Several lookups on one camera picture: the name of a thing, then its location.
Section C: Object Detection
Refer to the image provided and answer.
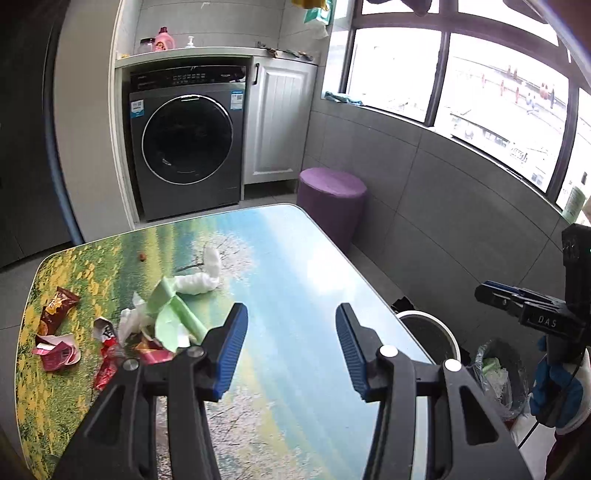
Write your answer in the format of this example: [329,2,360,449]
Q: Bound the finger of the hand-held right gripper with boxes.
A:
[483,280,565,304]
[475,286,527,320]

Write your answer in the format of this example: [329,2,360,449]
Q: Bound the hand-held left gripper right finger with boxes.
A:
[335,303,532,480]

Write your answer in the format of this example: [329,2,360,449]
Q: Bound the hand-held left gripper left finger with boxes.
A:
[51,303,249,480]

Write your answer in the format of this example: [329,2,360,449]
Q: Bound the light green wrapper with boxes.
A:
[147,276,209,354]

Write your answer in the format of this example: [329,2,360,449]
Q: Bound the grey bin with white rim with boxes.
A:
[396,311,461,367]

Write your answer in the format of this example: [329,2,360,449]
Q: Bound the shiny red wrapper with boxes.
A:
[136,336,177,366]

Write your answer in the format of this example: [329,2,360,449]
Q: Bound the twisted white tissue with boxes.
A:
[177,244,223,296]

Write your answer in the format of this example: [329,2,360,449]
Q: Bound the red and white wrapper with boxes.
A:
[92,318,122,393]

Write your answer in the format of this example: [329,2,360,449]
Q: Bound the pink and white wrapper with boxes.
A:
[31,333,82,371]

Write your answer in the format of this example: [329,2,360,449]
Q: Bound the brown snack wrapper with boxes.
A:
[38,286,80,337]

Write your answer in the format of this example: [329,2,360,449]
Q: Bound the person's right hand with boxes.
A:
[529,336,588,428]

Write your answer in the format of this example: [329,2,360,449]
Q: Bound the black bin with clear bag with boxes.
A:
[470,338,529,418]

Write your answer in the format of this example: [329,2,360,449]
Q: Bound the pale green bottle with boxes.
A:
[560,184,588,223]

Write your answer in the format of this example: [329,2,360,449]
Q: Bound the purple round stool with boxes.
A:
[296,167,368,252]

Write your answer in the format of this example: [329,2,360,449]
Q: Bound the row of clothes pegs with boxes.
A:
[479,65,557,110]

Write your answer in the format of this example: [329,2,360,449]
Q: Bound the grey washing machine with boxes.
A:
[128,65,246,222]

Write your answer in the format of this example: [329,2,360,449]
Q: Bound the black framed window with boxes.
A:
[323,0,591,215]

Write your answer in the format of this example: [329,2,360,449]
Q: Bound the white cabinet door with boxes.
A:
[244,59,319,184]

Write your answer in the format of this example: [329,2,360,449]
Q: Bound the teal cloth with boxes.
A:
[324,91,366,108]

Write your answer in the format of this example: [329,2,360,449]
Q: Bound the dark hanging cloth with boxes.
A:
[402,0,441,17]

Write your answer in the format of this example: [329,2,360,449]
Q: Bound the dark grey refrigerator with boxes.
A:
[0,0,86,271]

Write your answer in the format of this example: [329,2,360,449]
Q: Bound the white laundry countertop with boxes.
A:
[115,45,320,71]

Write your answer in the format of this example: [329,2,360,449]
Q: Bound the dark small items pile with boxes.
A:
[257,45,315,62]

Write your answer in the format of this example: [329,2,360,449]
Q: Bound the green hanging packet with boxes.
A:
[301,6,332,40]

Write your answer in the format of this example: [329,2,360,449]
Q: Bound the black cable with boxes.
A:
[516,357,583,449]

